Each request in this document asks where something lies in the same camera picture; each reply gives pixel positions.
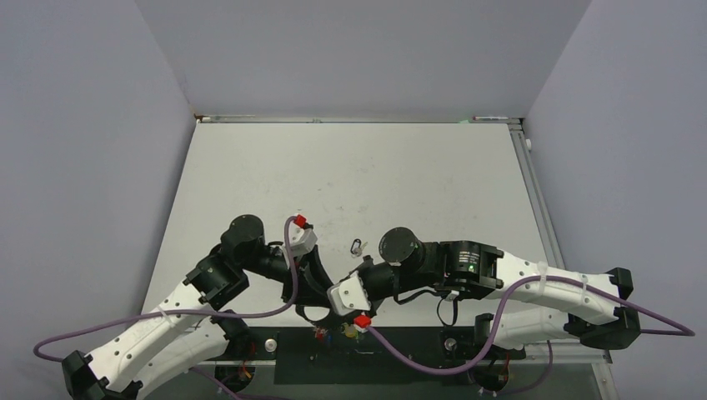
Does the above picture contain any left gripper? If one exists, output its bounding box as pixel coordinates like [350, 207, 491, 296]
[242, 244, 335, 307]

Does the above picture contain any yellow key tag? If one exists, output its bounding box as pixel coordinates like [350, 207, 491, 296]
[340, 323, 359, 339]

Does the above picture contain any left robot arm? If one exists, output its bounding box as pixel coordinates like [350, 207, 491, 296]
[61, 214, 320, 399]

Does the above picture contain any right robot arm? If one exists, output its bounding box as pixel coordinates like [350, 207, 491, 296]
[339, 227, 641, 357]

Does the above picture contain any small key with black tag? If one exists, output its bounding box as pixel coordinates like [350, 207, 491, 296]
[349, 238, 368, 258]

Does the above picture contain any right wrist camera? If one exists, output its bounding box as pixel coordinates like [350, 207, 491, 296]
[327, 272, 372, 317]

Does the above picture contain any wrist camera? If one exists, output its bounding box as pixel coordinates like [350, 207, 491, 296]
[327, 272, 372, 317]
[287, 227, 318, 258]

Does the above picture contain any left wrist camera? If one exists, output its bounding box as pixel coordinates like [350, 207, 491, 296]
[287, 227, 318, 258]

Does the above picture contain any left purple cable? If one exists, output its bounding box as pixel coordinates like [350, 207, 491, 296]
[33, 216, 302, 400]

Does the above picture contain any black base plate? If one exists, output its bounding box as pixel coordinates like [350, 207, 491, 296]
[215, 327, 526, 391]

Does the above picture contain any right aluminium rail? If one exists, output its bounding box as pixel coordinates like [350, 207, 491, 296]
[509, 118, 566, 269]

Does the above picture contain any aluminium rail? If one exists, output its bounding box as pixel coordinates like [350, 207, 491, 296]
[113, 325, 613, 367]
[509, 118, 566, 269]
[195, 115, 523, 125]

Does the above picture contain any back aluminium rail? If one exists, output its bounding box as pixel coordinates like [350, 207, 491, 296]
[195, 115, 523, 125]

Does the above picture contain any front aluminium rail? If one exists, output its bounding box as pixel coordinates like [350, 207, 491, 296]
[113, 325, 613, 367]

